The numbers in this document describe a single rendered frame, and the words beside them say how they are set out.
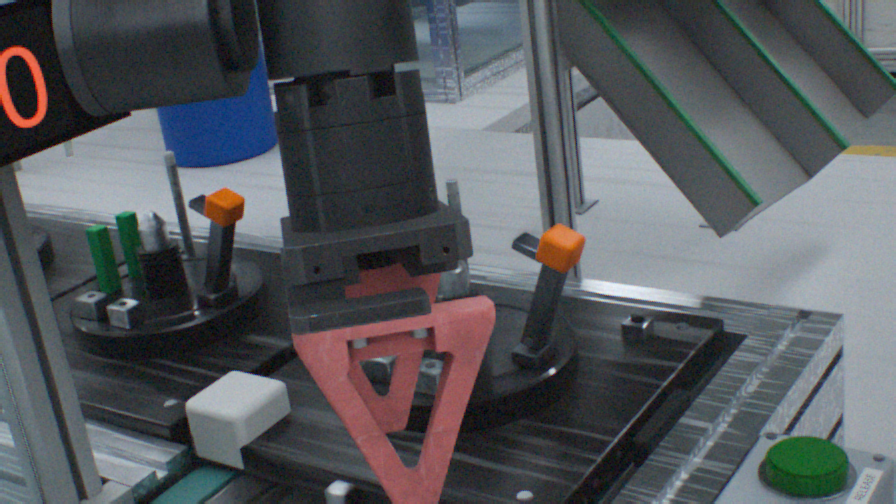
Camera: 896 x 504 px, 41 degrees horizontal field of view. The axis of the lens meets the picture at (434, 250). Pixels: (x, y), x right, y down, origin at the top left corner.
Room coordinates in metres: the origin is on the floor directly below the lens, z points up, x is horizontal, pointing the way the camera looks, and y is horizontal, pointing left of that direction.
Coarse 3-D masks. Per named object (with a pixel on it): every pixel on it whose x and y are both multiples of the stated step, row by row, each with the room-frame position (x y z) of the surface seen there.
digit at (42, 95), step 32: (0, 32) 0.55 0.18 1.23; (32, 32) 0.56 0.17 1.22; (0, 64) 0.54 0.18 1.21; (32, 64) 0.56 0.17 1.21; (0, 96) 0.54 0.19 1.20; (32, 96) 0.55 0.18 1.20; (64, 96) 0.57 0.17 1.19; (0, 128) 0.53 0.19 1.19; (32, 128) 0.55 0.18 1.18; (64, 128) 0.56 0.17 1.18
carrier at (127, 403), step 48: (96, 240) 0.81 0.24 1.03; (144, 240) 0.79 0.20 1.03; (192, 240) 0.86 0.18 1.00; (96, 288) 0.82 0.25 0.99; (144, 288) 0.81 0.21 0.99; (192, 288) 0.79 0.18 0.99; (240, 288) 0.78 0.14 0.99; (96, 336) 0.74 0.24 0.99; (144, 336) 0.73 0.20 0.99; (192, 336) 0.73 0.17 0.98; (240, 336) 0.74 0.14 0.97; (288, 336) 0.73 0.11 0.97; (96, 384) 0.70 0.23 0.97; (144, 384) 0.69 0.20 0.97; (192, 384) 0.68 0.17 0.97; (144, 432) 0.65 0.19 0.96
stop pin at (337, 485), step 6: (330, 486) 0.55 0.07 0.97; (336, 486) 0.55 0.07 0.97; (342, 486) 0.54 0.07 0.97; (348, 486) 0.54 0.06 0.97; (354, 486) 0.54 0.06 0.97; (330, 492) 0.54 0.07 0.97; (336, 492) 0.54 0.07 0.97; (342, 492) 0.54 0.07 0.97; (348, 492) 0.54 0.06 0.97; (354, 492) 0.54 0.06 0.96; (330, 498) 0.54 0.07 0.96; (336, 498) 0.54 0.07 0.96; (342, 498) 0.54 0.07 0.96; (348, 498) 0.54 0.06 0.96; (354, 498) 0.54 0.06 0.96
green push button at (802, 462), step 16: (784, 448) 0.51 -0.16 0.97; (800, 448) 0.51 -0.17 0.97; (816, 448) 0.51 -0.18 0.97; (832, 448) 0.51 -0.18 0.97; (768, 464) 0.50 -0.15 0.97; (784, 464) 0.50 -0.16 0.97; (800, 464) 0.50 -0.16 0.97; (816, 464) 0.49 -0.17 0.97; (832, 464) 0.49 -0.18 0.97; (848, 464) 0.50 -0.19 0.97; (784, 480) 0.49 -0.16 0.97; (800, 480) 0.49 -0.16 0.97; (816, 480) 0.48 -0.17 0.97; (832, 480) 0.48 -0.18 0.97
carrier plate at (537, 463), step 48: (480, 288) 0.77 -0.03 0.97; (576, 336) 0.67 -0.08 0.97; (672, 336) 0.65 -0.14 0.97; (720, 336) 0.66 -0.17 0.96; (288, 384) 0.66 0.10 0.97; (576, 384) 0.61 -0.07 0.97; (624, 384) 0.60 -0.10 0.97; (672, 384) 0.60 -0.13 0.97; (288, 432) 0.60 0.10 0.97; (336, 432) 0.60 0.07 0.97; (480, 432) 0.57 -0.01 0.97; (528, 432) 0.57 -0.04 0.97; (576, 432) 0.56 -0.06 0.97; (624, 432) 0.55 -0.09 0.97; (288, 480) 0.58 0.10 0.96; (336, 480) 0.55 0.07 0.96; (480, 480) 0.53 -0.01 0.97; (528, 480) 0.52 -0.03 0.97; (576, 480) 0.51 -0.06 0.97
